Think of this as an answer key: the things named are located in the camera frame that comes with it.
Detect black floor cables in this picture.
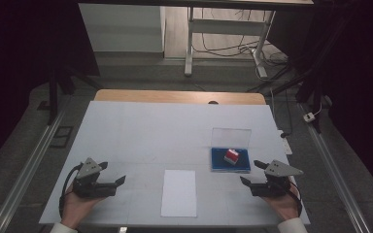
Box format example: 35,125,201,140
192,9,292,137

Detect white desk frame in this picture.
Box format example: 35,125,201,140
184,6,276,79

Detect red and white stamp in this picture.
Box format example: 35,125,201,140
223,149,240,166

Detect white paper sheet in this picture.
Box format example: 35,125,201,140
160,169,198,218

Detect wooden table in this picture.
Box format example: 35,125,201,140
93,89,267,106

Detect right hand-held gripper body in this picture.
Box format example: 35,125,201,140
251,159,304,198

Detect black floor plate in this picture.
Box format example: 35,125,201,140
49,125,74,150

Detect metal floor rail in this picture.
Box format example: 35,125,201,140
299,103,372,233
0,110,67,233

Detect person's left hand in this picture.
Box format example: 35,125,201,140
60,193,103,229

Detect white power adapter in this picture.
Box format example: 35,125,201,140
303,103,323,123

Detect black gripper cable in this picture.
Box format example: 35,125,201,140
288,181,304,217
58,163,84,221

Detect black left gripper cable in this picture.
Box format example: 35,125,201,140
58,163,84,221

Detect dark curtain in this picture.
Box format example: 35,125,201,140
268,0,373,203
0,0,101,176

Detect black metal stand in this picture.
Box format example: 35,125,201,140
37,64,103,126

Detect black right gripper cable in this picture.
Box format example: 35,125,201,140
288,181,304,217

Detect person's right hand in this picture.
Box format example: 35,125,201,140
261,185,300,222

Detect blue box with clear lid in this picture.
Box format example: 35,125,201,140
211,127,253,174

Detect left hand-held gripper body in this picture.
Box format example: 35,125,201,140
72,157,118,199

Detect white power strip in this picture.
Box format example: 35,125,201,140
278,129,293,155

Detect white cabinet panel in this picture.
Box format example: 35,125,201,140
78,3,166,53

